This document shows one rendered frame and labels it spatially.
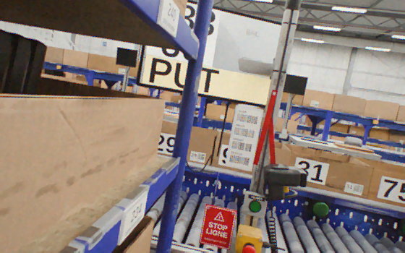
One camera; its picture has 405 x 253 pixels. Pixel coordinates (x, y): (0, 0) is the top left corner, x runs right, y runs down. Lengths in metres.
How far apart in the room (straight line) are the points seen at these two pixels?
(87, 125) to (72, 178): 0.04
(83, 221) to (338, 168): 1.44
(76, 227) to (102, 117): 0.09
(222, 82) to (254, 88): 0.12
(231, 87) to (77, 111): 0.78
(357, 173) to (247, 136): 0.85
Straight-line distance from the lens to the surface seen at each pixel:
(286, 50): 0.92
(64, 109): 0.23
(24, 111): 0.20
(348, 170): 1.63
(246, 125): 0.90
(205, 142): 1.53
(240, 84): 0.99
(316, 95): 6.20
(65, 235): 0.25
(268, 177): 0.87
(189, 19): 0.98
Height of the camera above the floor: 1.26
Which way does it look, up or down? 5 degrees down
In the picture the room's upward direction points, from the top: 10 degrees clockwise
